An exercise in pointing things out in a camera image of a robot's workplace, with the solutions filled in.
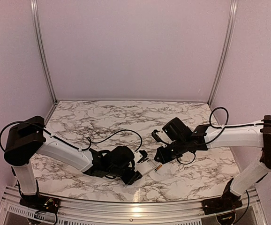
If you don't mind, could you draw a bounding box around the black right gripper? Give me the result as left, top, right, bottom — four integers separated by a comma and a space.
154, 138, 188, 164

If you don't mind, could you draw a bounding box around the white remote control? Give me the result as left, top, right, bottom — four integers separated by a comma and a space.
135, 159, 157, 176

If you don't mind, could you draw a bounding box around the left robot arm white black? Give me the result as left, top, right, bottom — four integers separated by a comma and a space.
1, 116, 147, 209

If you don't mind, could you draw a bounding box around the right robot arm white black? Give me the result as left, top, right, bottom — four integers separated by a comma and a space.
154, 115, 271, 210

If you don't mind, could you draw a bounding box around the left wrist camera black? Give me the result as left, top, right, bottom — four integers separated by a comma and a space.
134, 150, 148, 164

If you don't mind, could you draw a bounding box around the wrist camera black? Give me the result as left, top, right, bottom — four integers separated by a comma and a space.
151, 129, 168, 145
134, 150, 148, 164

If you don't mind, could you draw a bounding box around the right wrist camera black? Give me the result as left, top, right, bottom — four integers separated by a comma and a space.
151, 129, 168, 145

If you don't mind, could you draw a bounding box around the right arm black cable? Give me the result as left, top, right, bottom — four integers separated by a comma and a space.
209, 107, 271, 134

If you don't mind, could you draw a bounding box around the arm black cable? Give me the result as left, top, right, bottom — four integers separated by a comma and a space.
87, 129, 143, 153
209, 107, 271, 134

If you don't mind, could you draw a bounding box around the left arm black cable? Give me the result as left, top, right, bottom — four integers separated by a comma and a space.
87, 129, 143, 153

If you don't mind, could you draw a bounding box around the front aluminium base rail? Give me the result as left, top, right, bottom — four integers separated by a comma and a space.
0, 185, 270, 225

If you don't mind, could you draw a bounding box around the right aluminium frame post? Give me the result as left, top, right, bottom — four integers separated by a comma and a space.
207, 0, 238, 107

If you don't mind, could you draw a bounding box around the aluminium frame post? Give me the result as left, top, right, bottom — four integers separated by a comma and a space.
207, 0, 238, 107
30, 0, 58, 105

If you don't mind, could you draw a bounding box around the left aluminium frame post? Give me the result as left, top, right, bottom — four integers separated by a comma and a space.
30, 0, 58, 105

